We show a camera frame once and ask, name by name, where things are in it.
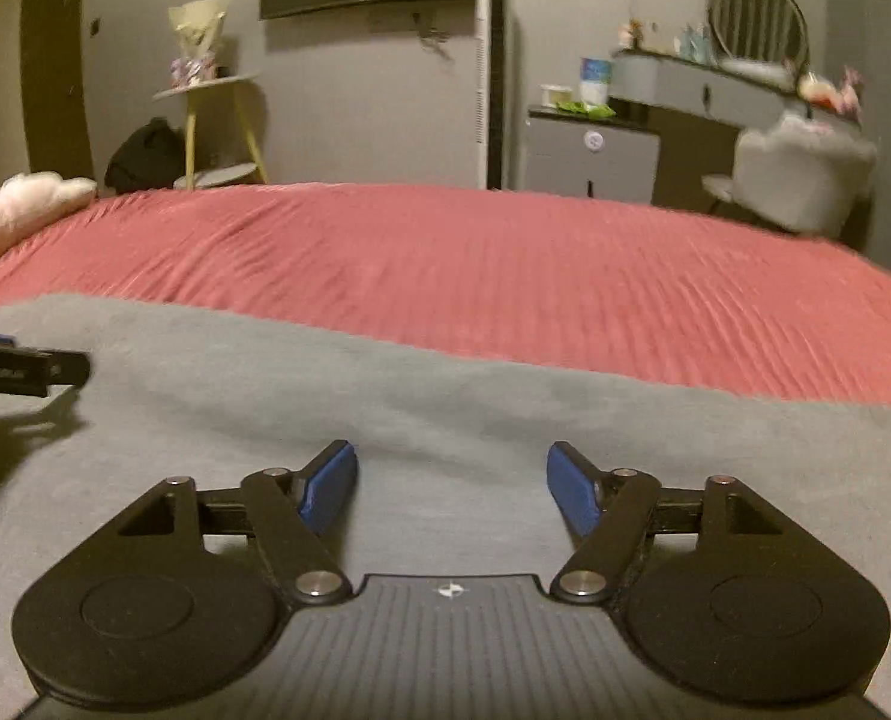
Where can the pink plush pillow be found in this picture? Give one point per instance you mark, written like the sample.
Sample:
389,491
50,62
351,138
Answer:
10,202

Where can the light blue bottles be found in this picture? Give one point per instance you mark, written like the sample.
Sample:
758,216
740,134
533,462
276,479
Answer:
694,45

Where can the red ribbed bedspread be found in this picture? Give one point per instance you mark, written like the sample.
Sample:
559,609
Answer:
490,277

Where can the pink plush toys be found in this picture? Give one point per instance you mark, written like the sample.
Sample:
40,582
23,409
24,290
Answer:
828,94

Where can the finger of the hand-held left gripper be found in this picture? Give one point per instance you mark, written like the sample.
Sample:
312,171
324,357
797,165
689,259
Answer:
33,371

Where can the small figurines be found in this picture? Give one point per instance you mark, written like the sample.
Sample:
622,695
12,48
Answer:
631,36

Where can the brown door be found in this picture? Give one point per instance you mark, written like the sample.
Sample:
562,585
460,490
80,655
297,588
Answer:
48,90

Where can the grey bedside cabinet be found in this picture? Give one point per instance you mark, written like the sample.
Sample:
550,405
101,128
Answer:
565,157

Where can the grey vanity desk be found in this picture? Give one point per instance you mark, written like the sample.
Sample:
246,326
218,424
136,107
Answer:
670,82

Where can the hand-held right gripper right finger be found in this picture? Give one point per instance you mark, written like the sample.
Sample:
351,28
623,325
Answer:
574,491

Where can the green packets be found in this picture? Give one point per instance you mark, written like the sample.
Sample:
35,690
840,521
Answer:
595,111

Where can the yellow-legged side table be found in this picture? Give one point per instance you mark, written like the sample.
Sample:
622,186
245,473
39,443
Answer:
205,86

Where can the black bag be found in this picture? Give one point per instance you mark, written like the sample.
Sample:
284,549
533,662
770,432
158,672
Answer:
145,157

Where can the blue and white tissue pack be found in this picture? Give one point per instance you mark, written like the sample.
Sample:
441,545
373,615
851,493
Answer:
595,82

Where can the round vanity mirror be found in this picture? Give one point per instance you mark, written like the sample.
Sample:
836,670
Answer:
760,15

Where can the wrapped flower bouquet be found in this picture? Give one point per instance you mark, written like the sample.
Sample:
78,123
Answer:
198,30

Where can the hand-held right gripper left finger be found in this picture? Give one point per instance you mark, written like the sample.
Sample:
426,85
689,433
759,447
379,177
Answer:
329,491

